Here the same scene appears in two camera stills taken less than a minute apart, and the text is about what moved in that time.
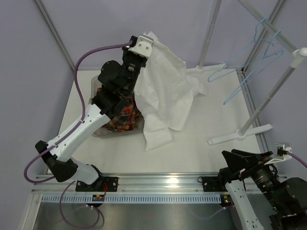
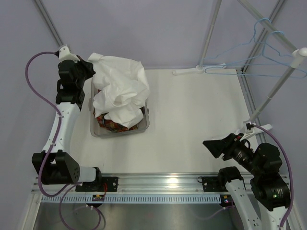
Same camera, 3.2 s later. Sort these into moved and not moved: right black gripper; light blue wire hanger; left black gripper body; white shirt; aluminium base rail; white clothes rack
Moved: white shirt; left black gripper body; light blue wire hanger; right black gripper
Not moved: white clothes rack; aluminium base rail
